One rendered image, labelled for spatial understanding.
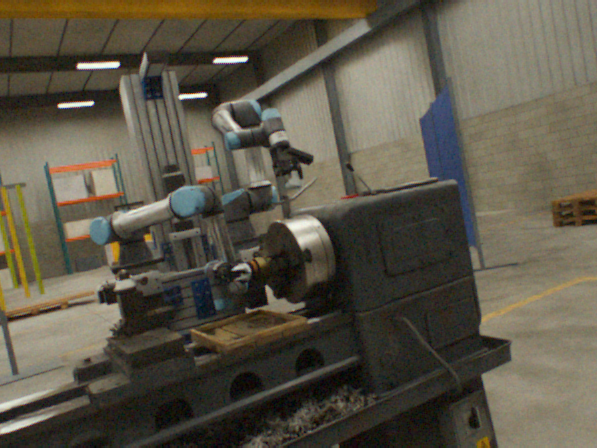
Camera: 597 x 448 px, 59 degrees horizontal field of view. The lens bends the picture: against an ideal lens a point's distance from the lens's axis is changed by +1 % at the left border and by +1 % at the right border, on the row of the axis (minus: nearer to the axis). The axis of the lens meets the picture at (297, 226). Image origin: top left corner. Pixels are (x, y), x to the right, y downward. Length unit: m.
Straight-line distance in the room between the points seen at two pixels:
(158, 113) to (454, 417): 1.86
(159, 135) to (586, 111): 10.78
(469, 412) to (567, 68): 11.13
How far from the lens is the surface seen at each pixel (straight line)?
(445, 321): 2.13
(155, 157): 2.64
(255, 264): 1.86
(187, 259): 2.58
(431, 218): 2.08
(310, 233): 1.85
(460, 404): 2.16
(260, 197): 2.52
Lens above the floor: 1.31
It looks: 3 degrees down
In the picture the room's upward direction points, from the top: 11 degrees counter-clockwise
